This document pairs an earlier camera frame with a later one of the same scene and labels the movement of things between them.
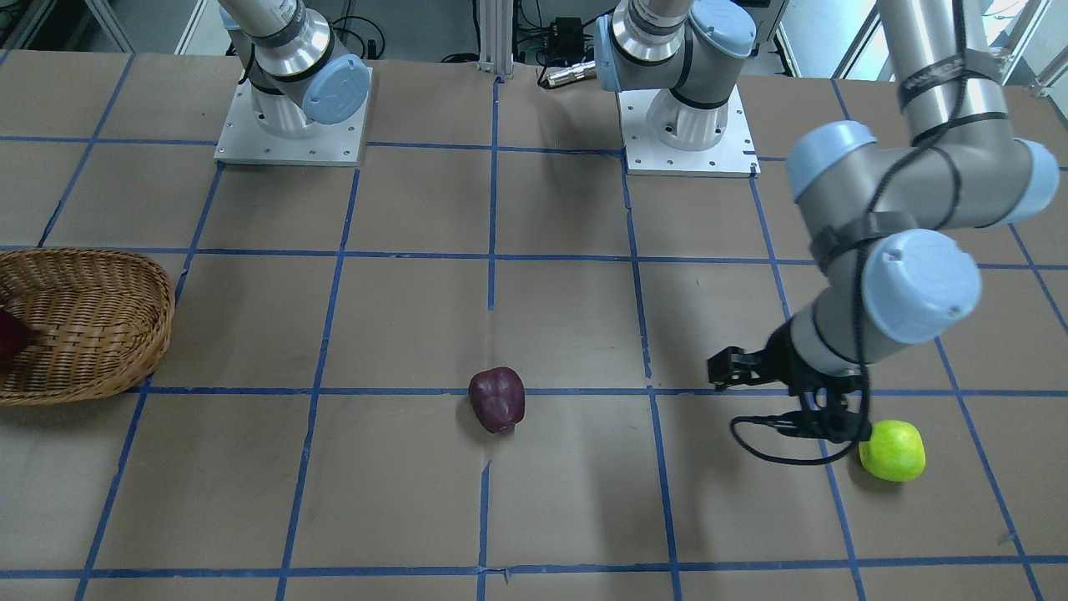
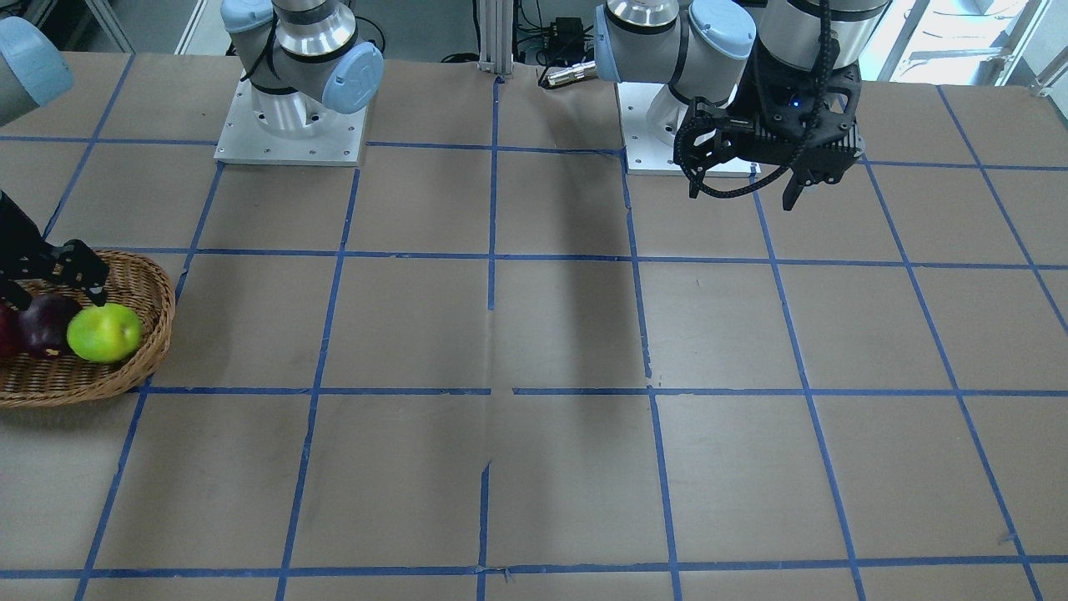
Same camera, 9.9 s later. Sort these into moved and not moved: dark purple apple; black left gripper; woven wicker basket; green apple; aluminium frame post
Moved: dark purple apple; black left gripper; green apple
Not moved: aluminium frame post; woven wicker basket
